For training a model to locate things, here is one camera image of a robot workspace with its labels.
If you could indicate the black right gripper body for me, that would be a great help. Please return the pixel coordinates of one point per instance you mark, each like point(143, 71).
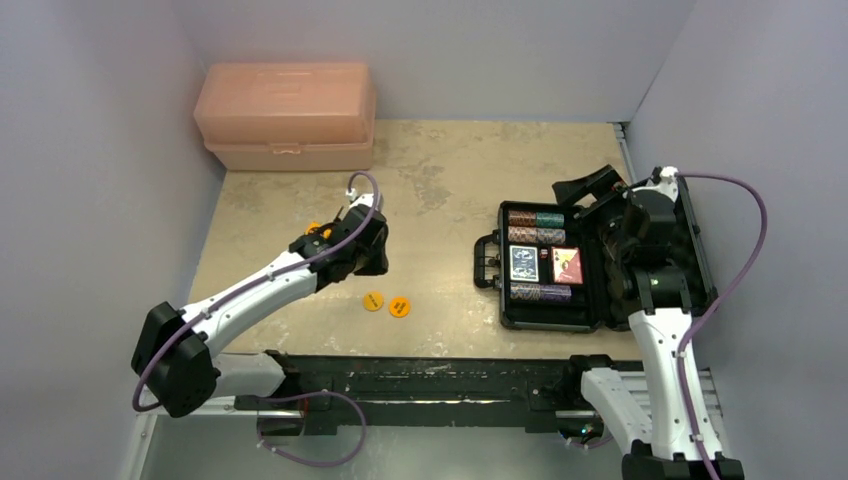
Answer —
point(616, 248)

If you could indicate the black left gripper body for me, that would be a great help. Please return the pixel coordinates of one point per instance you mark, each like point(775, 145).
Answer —
point(370, 261)

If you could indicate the yellow big blind button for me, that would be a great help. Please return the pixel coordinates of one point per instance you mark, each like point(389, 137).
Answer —
point(373, 301)

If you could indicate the orange small blind button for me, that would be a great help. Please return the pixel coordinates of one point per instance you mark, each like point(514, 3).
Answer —
point(399, 307)

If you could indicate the green poker chip stack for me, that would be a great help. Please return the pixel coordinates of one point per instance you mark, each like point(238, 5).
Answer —
point(550, 220)

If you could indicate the orange poker chip stack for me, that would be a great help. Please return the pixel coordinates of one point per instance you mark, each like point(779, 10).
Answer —
point(520, 218)

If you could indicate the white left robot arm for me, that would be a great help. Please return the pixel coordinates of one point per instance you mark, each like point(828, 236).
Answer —
point(180, 356)

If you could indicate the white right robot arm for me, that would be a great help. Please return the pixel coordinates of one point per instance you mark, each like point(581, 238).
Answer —
point(673, 436)

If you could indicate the black poker set case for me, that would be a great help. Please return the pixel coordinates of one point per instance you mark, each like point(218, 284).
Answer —
point(610, 292)

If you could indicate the yellow tape measure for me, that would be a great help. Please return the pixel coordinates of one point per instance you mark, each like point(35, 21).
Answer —
point(312, 228)

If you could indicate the red playing card deck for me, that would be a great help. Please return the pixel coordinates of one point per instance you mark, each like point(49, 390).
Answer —
point(566, 266)

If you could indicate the blue orange chip row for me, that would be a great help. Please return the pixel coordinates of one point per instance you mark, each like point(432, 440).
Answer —
point(536, 235)

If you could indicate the blue playing card deck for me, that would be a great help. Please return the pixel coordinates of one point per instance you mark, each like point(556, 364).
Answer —
point(524, 263)

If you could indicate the blue purple chip row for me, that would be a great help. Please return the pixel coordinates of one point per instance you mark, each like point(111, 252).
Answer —
point(531, 292)

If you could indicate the pink plastic storage box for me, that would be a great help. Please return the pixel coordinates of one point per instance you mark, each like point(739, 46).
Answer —
point(288, 117)

